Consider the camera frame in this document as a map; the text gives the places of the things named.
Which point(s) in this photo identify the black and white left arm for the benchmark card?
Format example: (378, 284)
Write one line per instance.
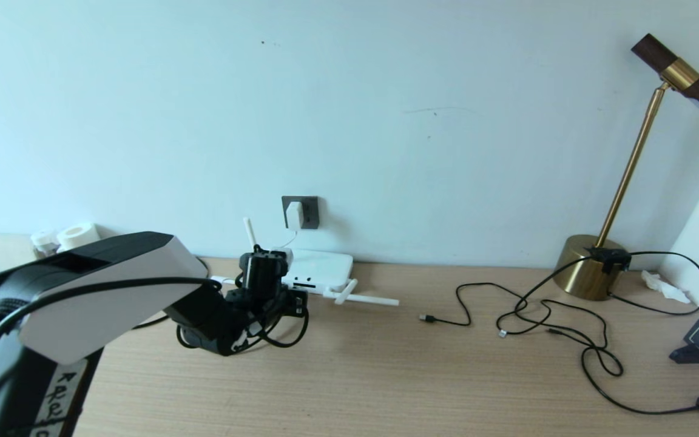
(94, 297)

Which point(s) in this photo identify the crumpled white tissue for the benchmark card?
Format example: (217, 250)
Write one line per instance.
(665, 286)

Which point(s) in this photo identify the white power adapter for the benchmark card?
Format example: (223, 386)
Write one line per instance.
(294, 215)

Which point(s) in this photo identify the small jar with white lid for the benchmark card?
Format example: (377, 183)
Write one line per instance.
(43, 240)

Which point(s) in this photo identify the brass desk lamp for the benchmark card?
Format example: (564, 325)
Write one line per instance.
(580, 273)

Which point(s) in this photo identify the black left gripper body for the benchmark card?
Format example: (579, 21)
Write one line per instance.
(264, 279)

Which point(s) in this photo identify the white router with antennas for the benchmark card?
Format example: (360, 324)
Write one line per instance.
(325, 267)

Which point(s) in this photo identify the grey wall socket plate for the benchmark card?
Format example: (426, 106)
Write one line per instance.
(312, 212)

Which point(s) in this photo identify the white toilet paper roll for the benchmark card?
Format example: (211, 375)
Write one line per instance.
(79, 235)

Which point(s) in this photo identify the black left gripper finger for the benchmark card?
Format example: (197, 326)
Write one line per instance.
(258, 249)
(276, 255)

